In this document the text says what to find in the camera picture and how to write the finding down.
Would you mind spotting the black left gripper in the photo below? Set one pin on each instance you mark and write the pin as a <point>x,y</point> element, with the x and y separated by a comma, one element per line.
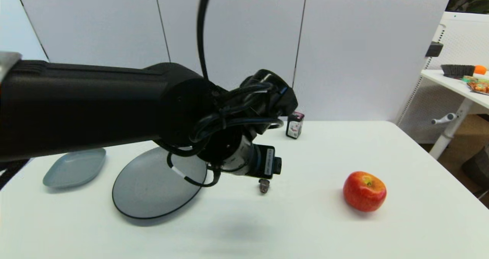
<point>264,162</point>

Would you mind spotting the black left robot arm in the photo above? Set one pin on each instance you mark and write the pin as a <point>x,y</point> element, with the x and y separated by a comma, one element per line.
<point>95,106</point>

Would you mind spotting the grey coffee capsule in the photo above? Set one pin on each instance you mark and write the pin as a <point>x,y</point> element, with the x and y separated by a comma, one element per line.
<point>264,186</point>

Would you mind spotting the small black bottle white label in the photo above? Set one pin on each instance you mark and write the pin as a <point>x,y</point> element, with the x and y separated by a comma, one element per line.
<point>295,127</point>

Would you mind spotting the red apple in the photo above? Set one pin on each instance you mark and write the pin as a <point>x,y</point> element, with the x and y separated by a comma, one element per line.
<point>363,192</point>

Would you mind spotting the round grey plate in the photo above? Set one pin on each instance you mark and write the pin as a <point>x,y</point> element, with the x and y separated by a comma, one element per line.
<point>153,190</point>

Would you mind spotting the small blue-grey square dish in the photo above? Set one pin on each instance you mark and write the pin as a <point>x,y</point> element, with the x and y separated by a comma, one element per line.
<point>74,169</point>

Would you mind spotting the white height-adjustable desk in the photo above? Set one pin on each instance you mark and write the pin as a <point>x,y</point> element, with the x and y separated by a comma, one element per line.
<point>450,84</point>

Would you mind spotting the black box on pegboard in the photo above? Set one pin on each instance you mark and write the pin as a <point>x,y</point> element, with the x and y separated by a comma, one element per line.
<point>433,49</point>

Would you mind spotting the black brush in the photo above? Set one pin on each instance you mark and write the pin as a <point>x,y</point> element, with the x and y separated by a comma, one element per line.
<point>456,71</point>

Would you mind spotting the dark bin on floor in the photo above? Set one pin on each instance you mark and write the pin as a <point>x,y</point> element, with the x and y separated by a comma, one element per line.
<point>477,171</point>

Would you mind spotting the colourful snack packets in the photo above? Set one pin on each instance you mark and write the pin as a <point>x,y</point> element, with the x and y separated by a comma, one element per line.
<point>479,86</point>

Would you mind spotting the orange fruit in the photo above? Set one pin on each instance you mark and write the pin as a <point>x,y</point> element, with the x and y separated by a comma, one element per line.
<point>480,70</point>

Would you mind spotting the white pegboard panel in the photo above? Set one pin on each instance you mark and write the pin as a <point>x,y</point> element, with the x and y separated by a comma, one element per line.
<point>466,37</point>

